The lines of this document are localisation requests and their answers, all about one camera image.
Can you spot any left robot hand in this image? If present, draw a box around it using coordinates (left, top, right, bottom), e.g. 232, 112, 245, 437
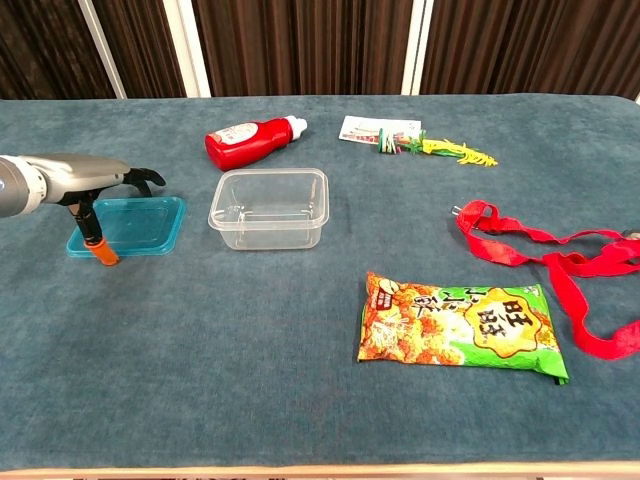
47, 153, 167, 267

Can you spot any teal plastic container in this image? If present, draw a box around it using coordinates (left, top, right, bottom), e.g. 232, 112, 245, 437
65, 197, 188, 259

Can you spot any clear plastic container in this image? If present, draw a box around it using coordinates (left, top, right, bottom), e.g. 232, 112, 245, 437
207, 167, 331, 251

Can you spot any dark brown curtain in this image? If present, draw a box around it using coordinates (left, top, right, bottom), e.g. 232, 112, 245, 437
192, 0, 415, 97
92, 0, 187, 99
0, 0, 117, 100
419, 0, 640, 101

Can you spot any red ketchup squeeze bottle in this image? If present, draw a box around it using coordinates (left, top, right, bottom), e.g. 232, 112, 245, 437
204, 115, 308, 172

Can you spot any teal table cloth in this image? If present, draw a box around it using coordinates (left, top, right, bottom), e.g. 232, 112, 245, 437
0, 94, 640, 471

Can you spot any white printed card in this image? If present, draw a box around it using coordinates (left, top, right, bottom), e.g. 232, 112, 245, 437
338, 115, 423, 146

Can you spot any colourful clip bundle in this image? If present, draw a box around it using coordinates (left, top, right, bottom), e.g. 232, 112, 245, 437
375, 127, 427, 156

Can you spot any yellow tassel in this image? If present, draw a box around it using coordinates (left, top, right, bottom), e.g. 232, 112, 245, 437
422, 138, 499, 168

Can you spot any green orange snack bag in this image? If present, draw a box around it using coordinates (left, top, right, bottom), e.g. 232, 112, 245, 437
356, 271, 571, 387

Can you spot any thin grey frame post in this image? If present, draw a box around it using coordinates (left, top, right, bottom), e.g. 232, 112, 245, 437
77, 0, 128, 99

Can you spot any red lanyard strap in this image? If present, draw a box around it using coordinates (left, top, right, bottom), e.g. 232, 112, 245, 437
452, 199, 640, 361

